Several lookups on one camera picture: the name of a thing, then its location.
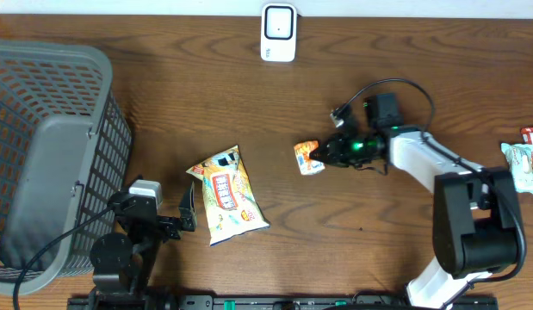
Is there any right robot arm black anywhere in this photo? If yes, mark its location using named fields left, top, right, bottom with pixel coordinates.
left=309, top=121, right=526, bottom=309

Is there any white black barcode scanner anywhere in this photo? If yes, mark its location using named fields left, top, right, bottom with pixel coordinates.
left=260, top=3, right=298, bottom=63

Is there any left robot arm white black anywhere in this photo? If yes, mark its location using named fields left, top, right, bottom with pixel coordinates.
left=84, top=179, right=197, bottom=310

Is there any grey plastic shopping basket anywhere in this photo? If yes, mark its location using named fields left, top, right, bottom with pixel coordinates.
left=0, top=40, right=132, bottom=295

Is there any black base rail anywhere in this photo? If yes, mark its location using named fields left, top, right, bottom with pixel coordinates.
left=67, top=293, right=499, bottom=310

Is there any teal wet wipes pack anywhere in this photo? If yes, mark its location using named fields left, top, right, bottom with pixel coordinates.
left=500, top=143, right=533, bottom=195

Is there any yellow snack chip bag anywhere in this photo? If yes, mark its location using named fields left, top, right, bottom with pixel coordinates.
left=186, top=146, right=270, bottom=245

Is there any small orange white box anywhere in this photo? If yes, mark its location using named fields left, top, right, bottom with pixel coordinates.
left=294, top=140, right=325, bottom=176

